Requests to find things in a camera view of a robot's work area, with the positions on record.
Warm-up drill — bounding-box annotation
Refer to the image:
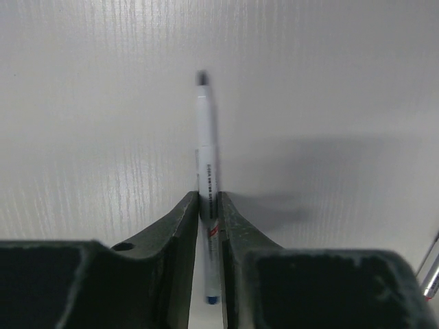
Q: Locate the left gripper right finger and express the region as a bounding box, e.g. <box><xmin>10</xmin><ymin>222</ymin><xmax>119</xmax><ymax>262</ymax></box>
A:
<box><xmin>218</xmin><ymin>192</ymin><xmax>438</xmax><ymax>328</ymax></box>

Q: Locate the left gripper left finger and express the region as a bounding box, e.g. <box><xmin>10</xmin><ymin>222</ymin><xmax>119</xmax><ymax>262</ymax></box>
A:
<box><xmin>1</xmin><ymin>191</ymin><xmax>199</xmax><ymax>328</ymax></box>

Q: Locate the blue marker pen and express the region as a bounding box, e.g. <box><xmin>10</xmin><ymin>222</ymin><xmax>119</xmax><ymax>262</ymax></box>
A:
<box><xmin>195</xmin><ymin>71</ymin><xmax>221</xmax><ymax>305</ymax></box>

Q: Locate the red marker pen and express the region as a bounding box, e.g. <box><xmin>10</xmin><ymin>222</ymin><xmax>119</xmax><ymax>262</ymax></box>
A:
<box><xmin>416</xmin><ymin>234</ymin><xmax>438</xmax><ymax>301</ymax></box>

